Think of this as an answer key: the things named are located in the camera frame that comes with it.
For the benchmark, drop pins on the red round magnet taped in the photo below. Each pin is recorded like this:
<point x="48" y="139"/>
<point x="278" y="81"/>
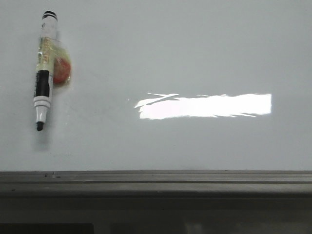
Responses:
<point x="62" y="70"/>

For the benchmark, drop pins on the black white whiteboard marker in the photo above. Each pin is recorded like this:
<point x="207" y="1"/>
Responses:
<point x="45" y="68"/>

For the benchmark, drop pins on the white whiteboard surface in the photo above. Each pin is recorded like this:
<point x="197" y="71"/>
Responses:
<point x="161" y="85"/>

